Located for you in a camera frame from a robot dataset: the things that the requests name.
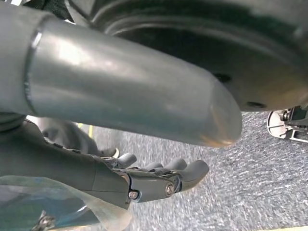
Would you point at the dark grey robot body shell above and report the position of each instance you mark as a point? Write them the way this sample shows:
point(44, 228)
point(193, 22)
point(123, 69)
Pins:
point(240, 47)

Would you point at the grey metal robot foot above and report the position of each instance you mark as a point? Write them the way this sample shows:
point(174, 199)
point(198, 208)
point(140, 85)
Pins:
point(276, 126)

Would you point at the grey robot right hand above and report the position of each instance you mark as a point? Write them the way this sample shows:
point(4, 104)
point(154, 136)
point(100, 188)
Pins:
point(120, 83)

